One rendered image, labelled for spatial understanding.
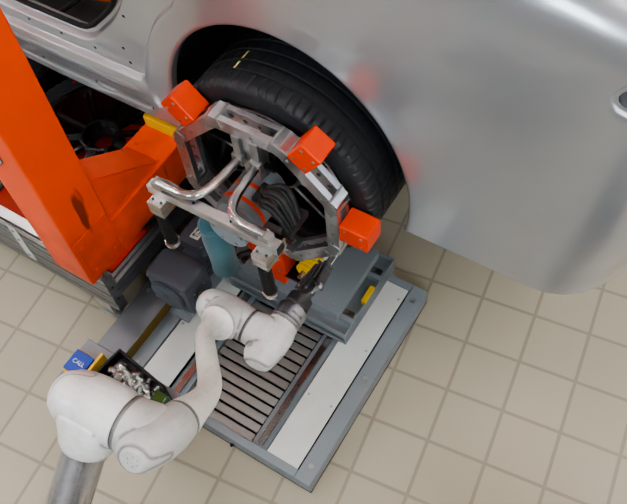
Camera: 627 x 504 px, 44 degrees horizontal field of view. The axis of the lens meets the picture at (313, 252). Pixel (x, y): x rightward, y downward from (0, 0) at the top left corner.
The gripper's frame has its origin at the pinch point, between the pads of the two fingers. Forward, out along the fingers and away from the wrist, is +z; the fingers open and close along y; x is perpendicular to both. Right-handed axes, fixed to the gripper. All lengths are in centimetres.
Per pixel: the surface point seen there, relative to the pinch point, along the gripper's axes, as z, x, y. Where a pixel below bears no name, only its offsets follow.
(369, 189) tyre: 6.1, 15.4, 29.5
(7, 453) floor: -94, 12, -102
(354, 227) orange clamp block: -2.1, 10.3, 24.4
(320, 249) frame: -3.9, 6.1, 4.8
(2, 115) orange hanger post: -37, 91, 0
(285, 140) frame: -1.2, 40.8, 26.9
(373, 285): 22, -36, -34
